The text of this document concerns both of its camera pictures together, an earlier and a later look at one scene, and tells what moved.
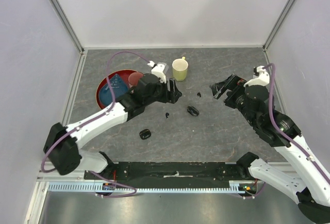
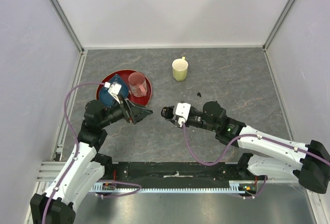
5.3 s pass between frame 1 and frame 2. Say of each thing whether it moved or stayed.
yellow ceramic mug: stayed
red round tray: stayed
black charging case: moved
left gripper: moved
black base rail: stayed
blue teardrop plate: stayed
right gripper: moved
